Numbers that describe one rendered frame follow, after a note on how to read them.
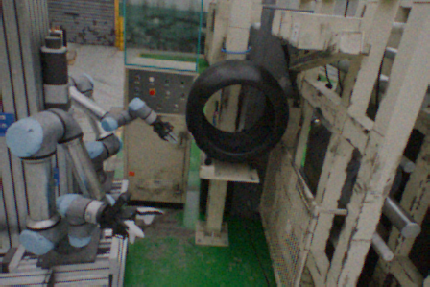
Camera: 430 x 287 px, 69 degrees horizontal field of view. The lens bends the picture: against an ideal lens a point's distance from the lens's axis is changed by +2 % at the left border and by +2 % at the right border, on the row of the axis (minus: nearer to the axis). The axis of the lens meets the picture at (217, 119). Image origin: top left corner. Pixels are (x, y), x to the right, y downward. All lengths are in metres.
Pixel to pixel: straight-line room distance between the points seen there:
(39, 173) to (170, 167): 1.57
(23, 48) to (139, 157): 1.51
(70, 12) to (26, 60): 9.82
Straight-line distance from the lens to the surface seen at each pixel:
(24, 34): 1.40
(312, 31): 1.43
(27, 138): 1.16
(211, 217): 2.54
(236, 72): 1.64
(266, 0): 2.58
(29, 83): 1.44
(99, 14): 11.03
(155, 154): 2.62
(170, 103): 2.49
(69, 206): 1.24
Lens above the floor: 1.79
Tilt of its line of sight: 21 degrees down
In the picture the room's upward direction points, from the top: 7 degrees clockwise
